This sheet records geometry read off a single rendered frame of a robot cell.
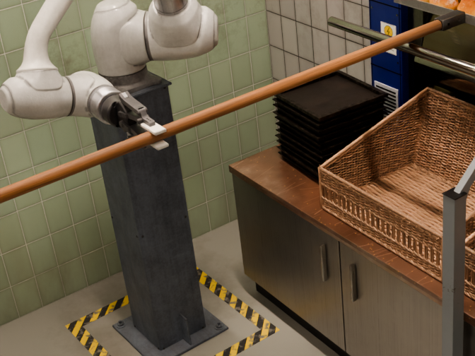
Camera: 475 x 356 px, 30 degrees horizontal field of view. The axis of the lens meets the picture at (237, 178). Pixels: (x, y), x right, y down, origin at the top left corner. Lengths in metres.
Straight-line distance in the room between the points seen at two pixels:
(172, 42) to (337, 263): 0.86
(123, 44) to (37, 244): 1.07
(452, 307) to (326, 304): 0.73
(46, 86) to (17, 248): 1.36
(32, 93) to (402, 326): 1.27
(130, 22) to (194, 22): 0.20
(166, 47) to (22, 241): 1.11
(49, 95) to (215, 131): 1.59
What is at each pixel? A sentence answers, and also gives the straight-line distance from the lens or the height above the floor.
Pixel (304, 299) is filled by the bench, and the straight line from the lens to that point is 3.11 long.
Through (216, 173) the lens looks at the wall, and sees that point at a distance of 3.79.
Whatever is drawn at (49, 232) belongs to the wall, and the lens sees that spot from 3.51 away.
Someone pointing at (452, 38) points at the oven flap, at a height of 1.03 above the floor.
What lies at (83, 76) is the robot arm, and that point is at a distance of 2.29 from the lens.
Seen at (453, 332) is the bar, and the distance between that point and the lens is 2.42.
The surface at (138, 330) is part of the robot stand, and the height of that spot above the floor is 0.01.
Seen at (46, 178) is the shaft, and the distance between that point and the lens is 1.95.
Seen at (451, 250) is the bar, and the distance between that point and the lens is 2.27.
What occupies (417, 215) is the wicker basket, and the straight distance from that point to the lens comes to 2.80.
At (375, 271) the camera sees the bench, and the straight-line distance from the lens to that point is 2.67.
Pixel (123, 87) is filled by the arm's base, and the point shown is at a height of 1.02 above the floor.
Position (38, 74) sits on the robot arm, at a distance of 2.22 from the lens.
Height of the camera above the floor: 2.08
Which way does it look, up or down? 29 degrees down
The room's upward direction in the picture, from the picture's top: 7 degrees counter-clockwise
